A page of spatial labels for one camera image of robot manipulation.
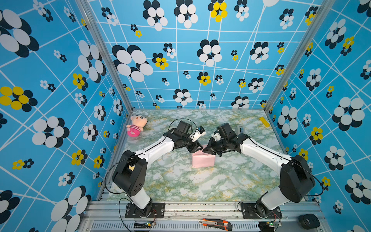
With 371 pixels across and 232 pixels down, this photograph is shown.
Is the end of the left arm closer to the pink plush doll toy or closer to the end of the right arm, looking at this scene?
the end of the right arm

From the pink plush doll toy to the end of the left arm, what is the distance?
42cm

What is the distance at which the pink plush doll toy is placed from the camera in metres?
1.01
